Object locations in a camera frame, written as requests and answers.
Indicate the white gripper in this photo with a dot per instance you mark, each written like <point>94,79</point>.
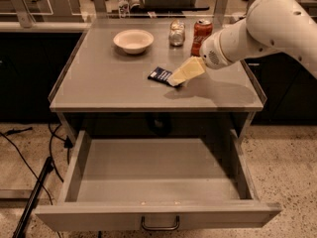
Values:
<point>212,53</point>

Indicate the blue rxbar blueberry wrapper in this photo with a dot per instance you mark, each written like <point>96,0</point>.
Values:
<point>160,75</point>

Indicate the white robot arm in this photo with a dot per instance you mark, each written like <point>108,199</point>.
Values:
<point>271,26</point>

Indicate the open grey top drawer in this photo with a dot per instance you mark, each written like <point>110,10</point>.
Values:
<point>111,184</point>

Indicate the clear glass jar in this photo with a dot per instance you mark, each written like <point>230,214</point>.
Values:
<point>177,33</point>

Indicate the red coca-cola can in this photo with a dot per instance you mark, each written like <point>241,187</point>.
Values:
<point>202,29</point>

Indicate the white paper bowl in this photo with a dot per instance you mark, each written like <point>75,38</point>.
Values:
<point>133,42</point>

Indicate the grey metal cabinet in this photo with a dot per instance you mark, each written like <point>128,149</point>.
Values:
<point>102,78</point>

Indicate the small plastic bottle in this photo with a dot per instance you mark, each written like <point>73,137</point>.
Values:
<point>123,8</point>

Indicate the black floor bar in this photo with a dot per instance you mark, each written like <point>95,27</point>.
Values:
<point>31,203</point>

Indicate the black drawer handle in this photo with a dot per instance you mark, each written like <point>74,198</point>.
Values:
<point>160,223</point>

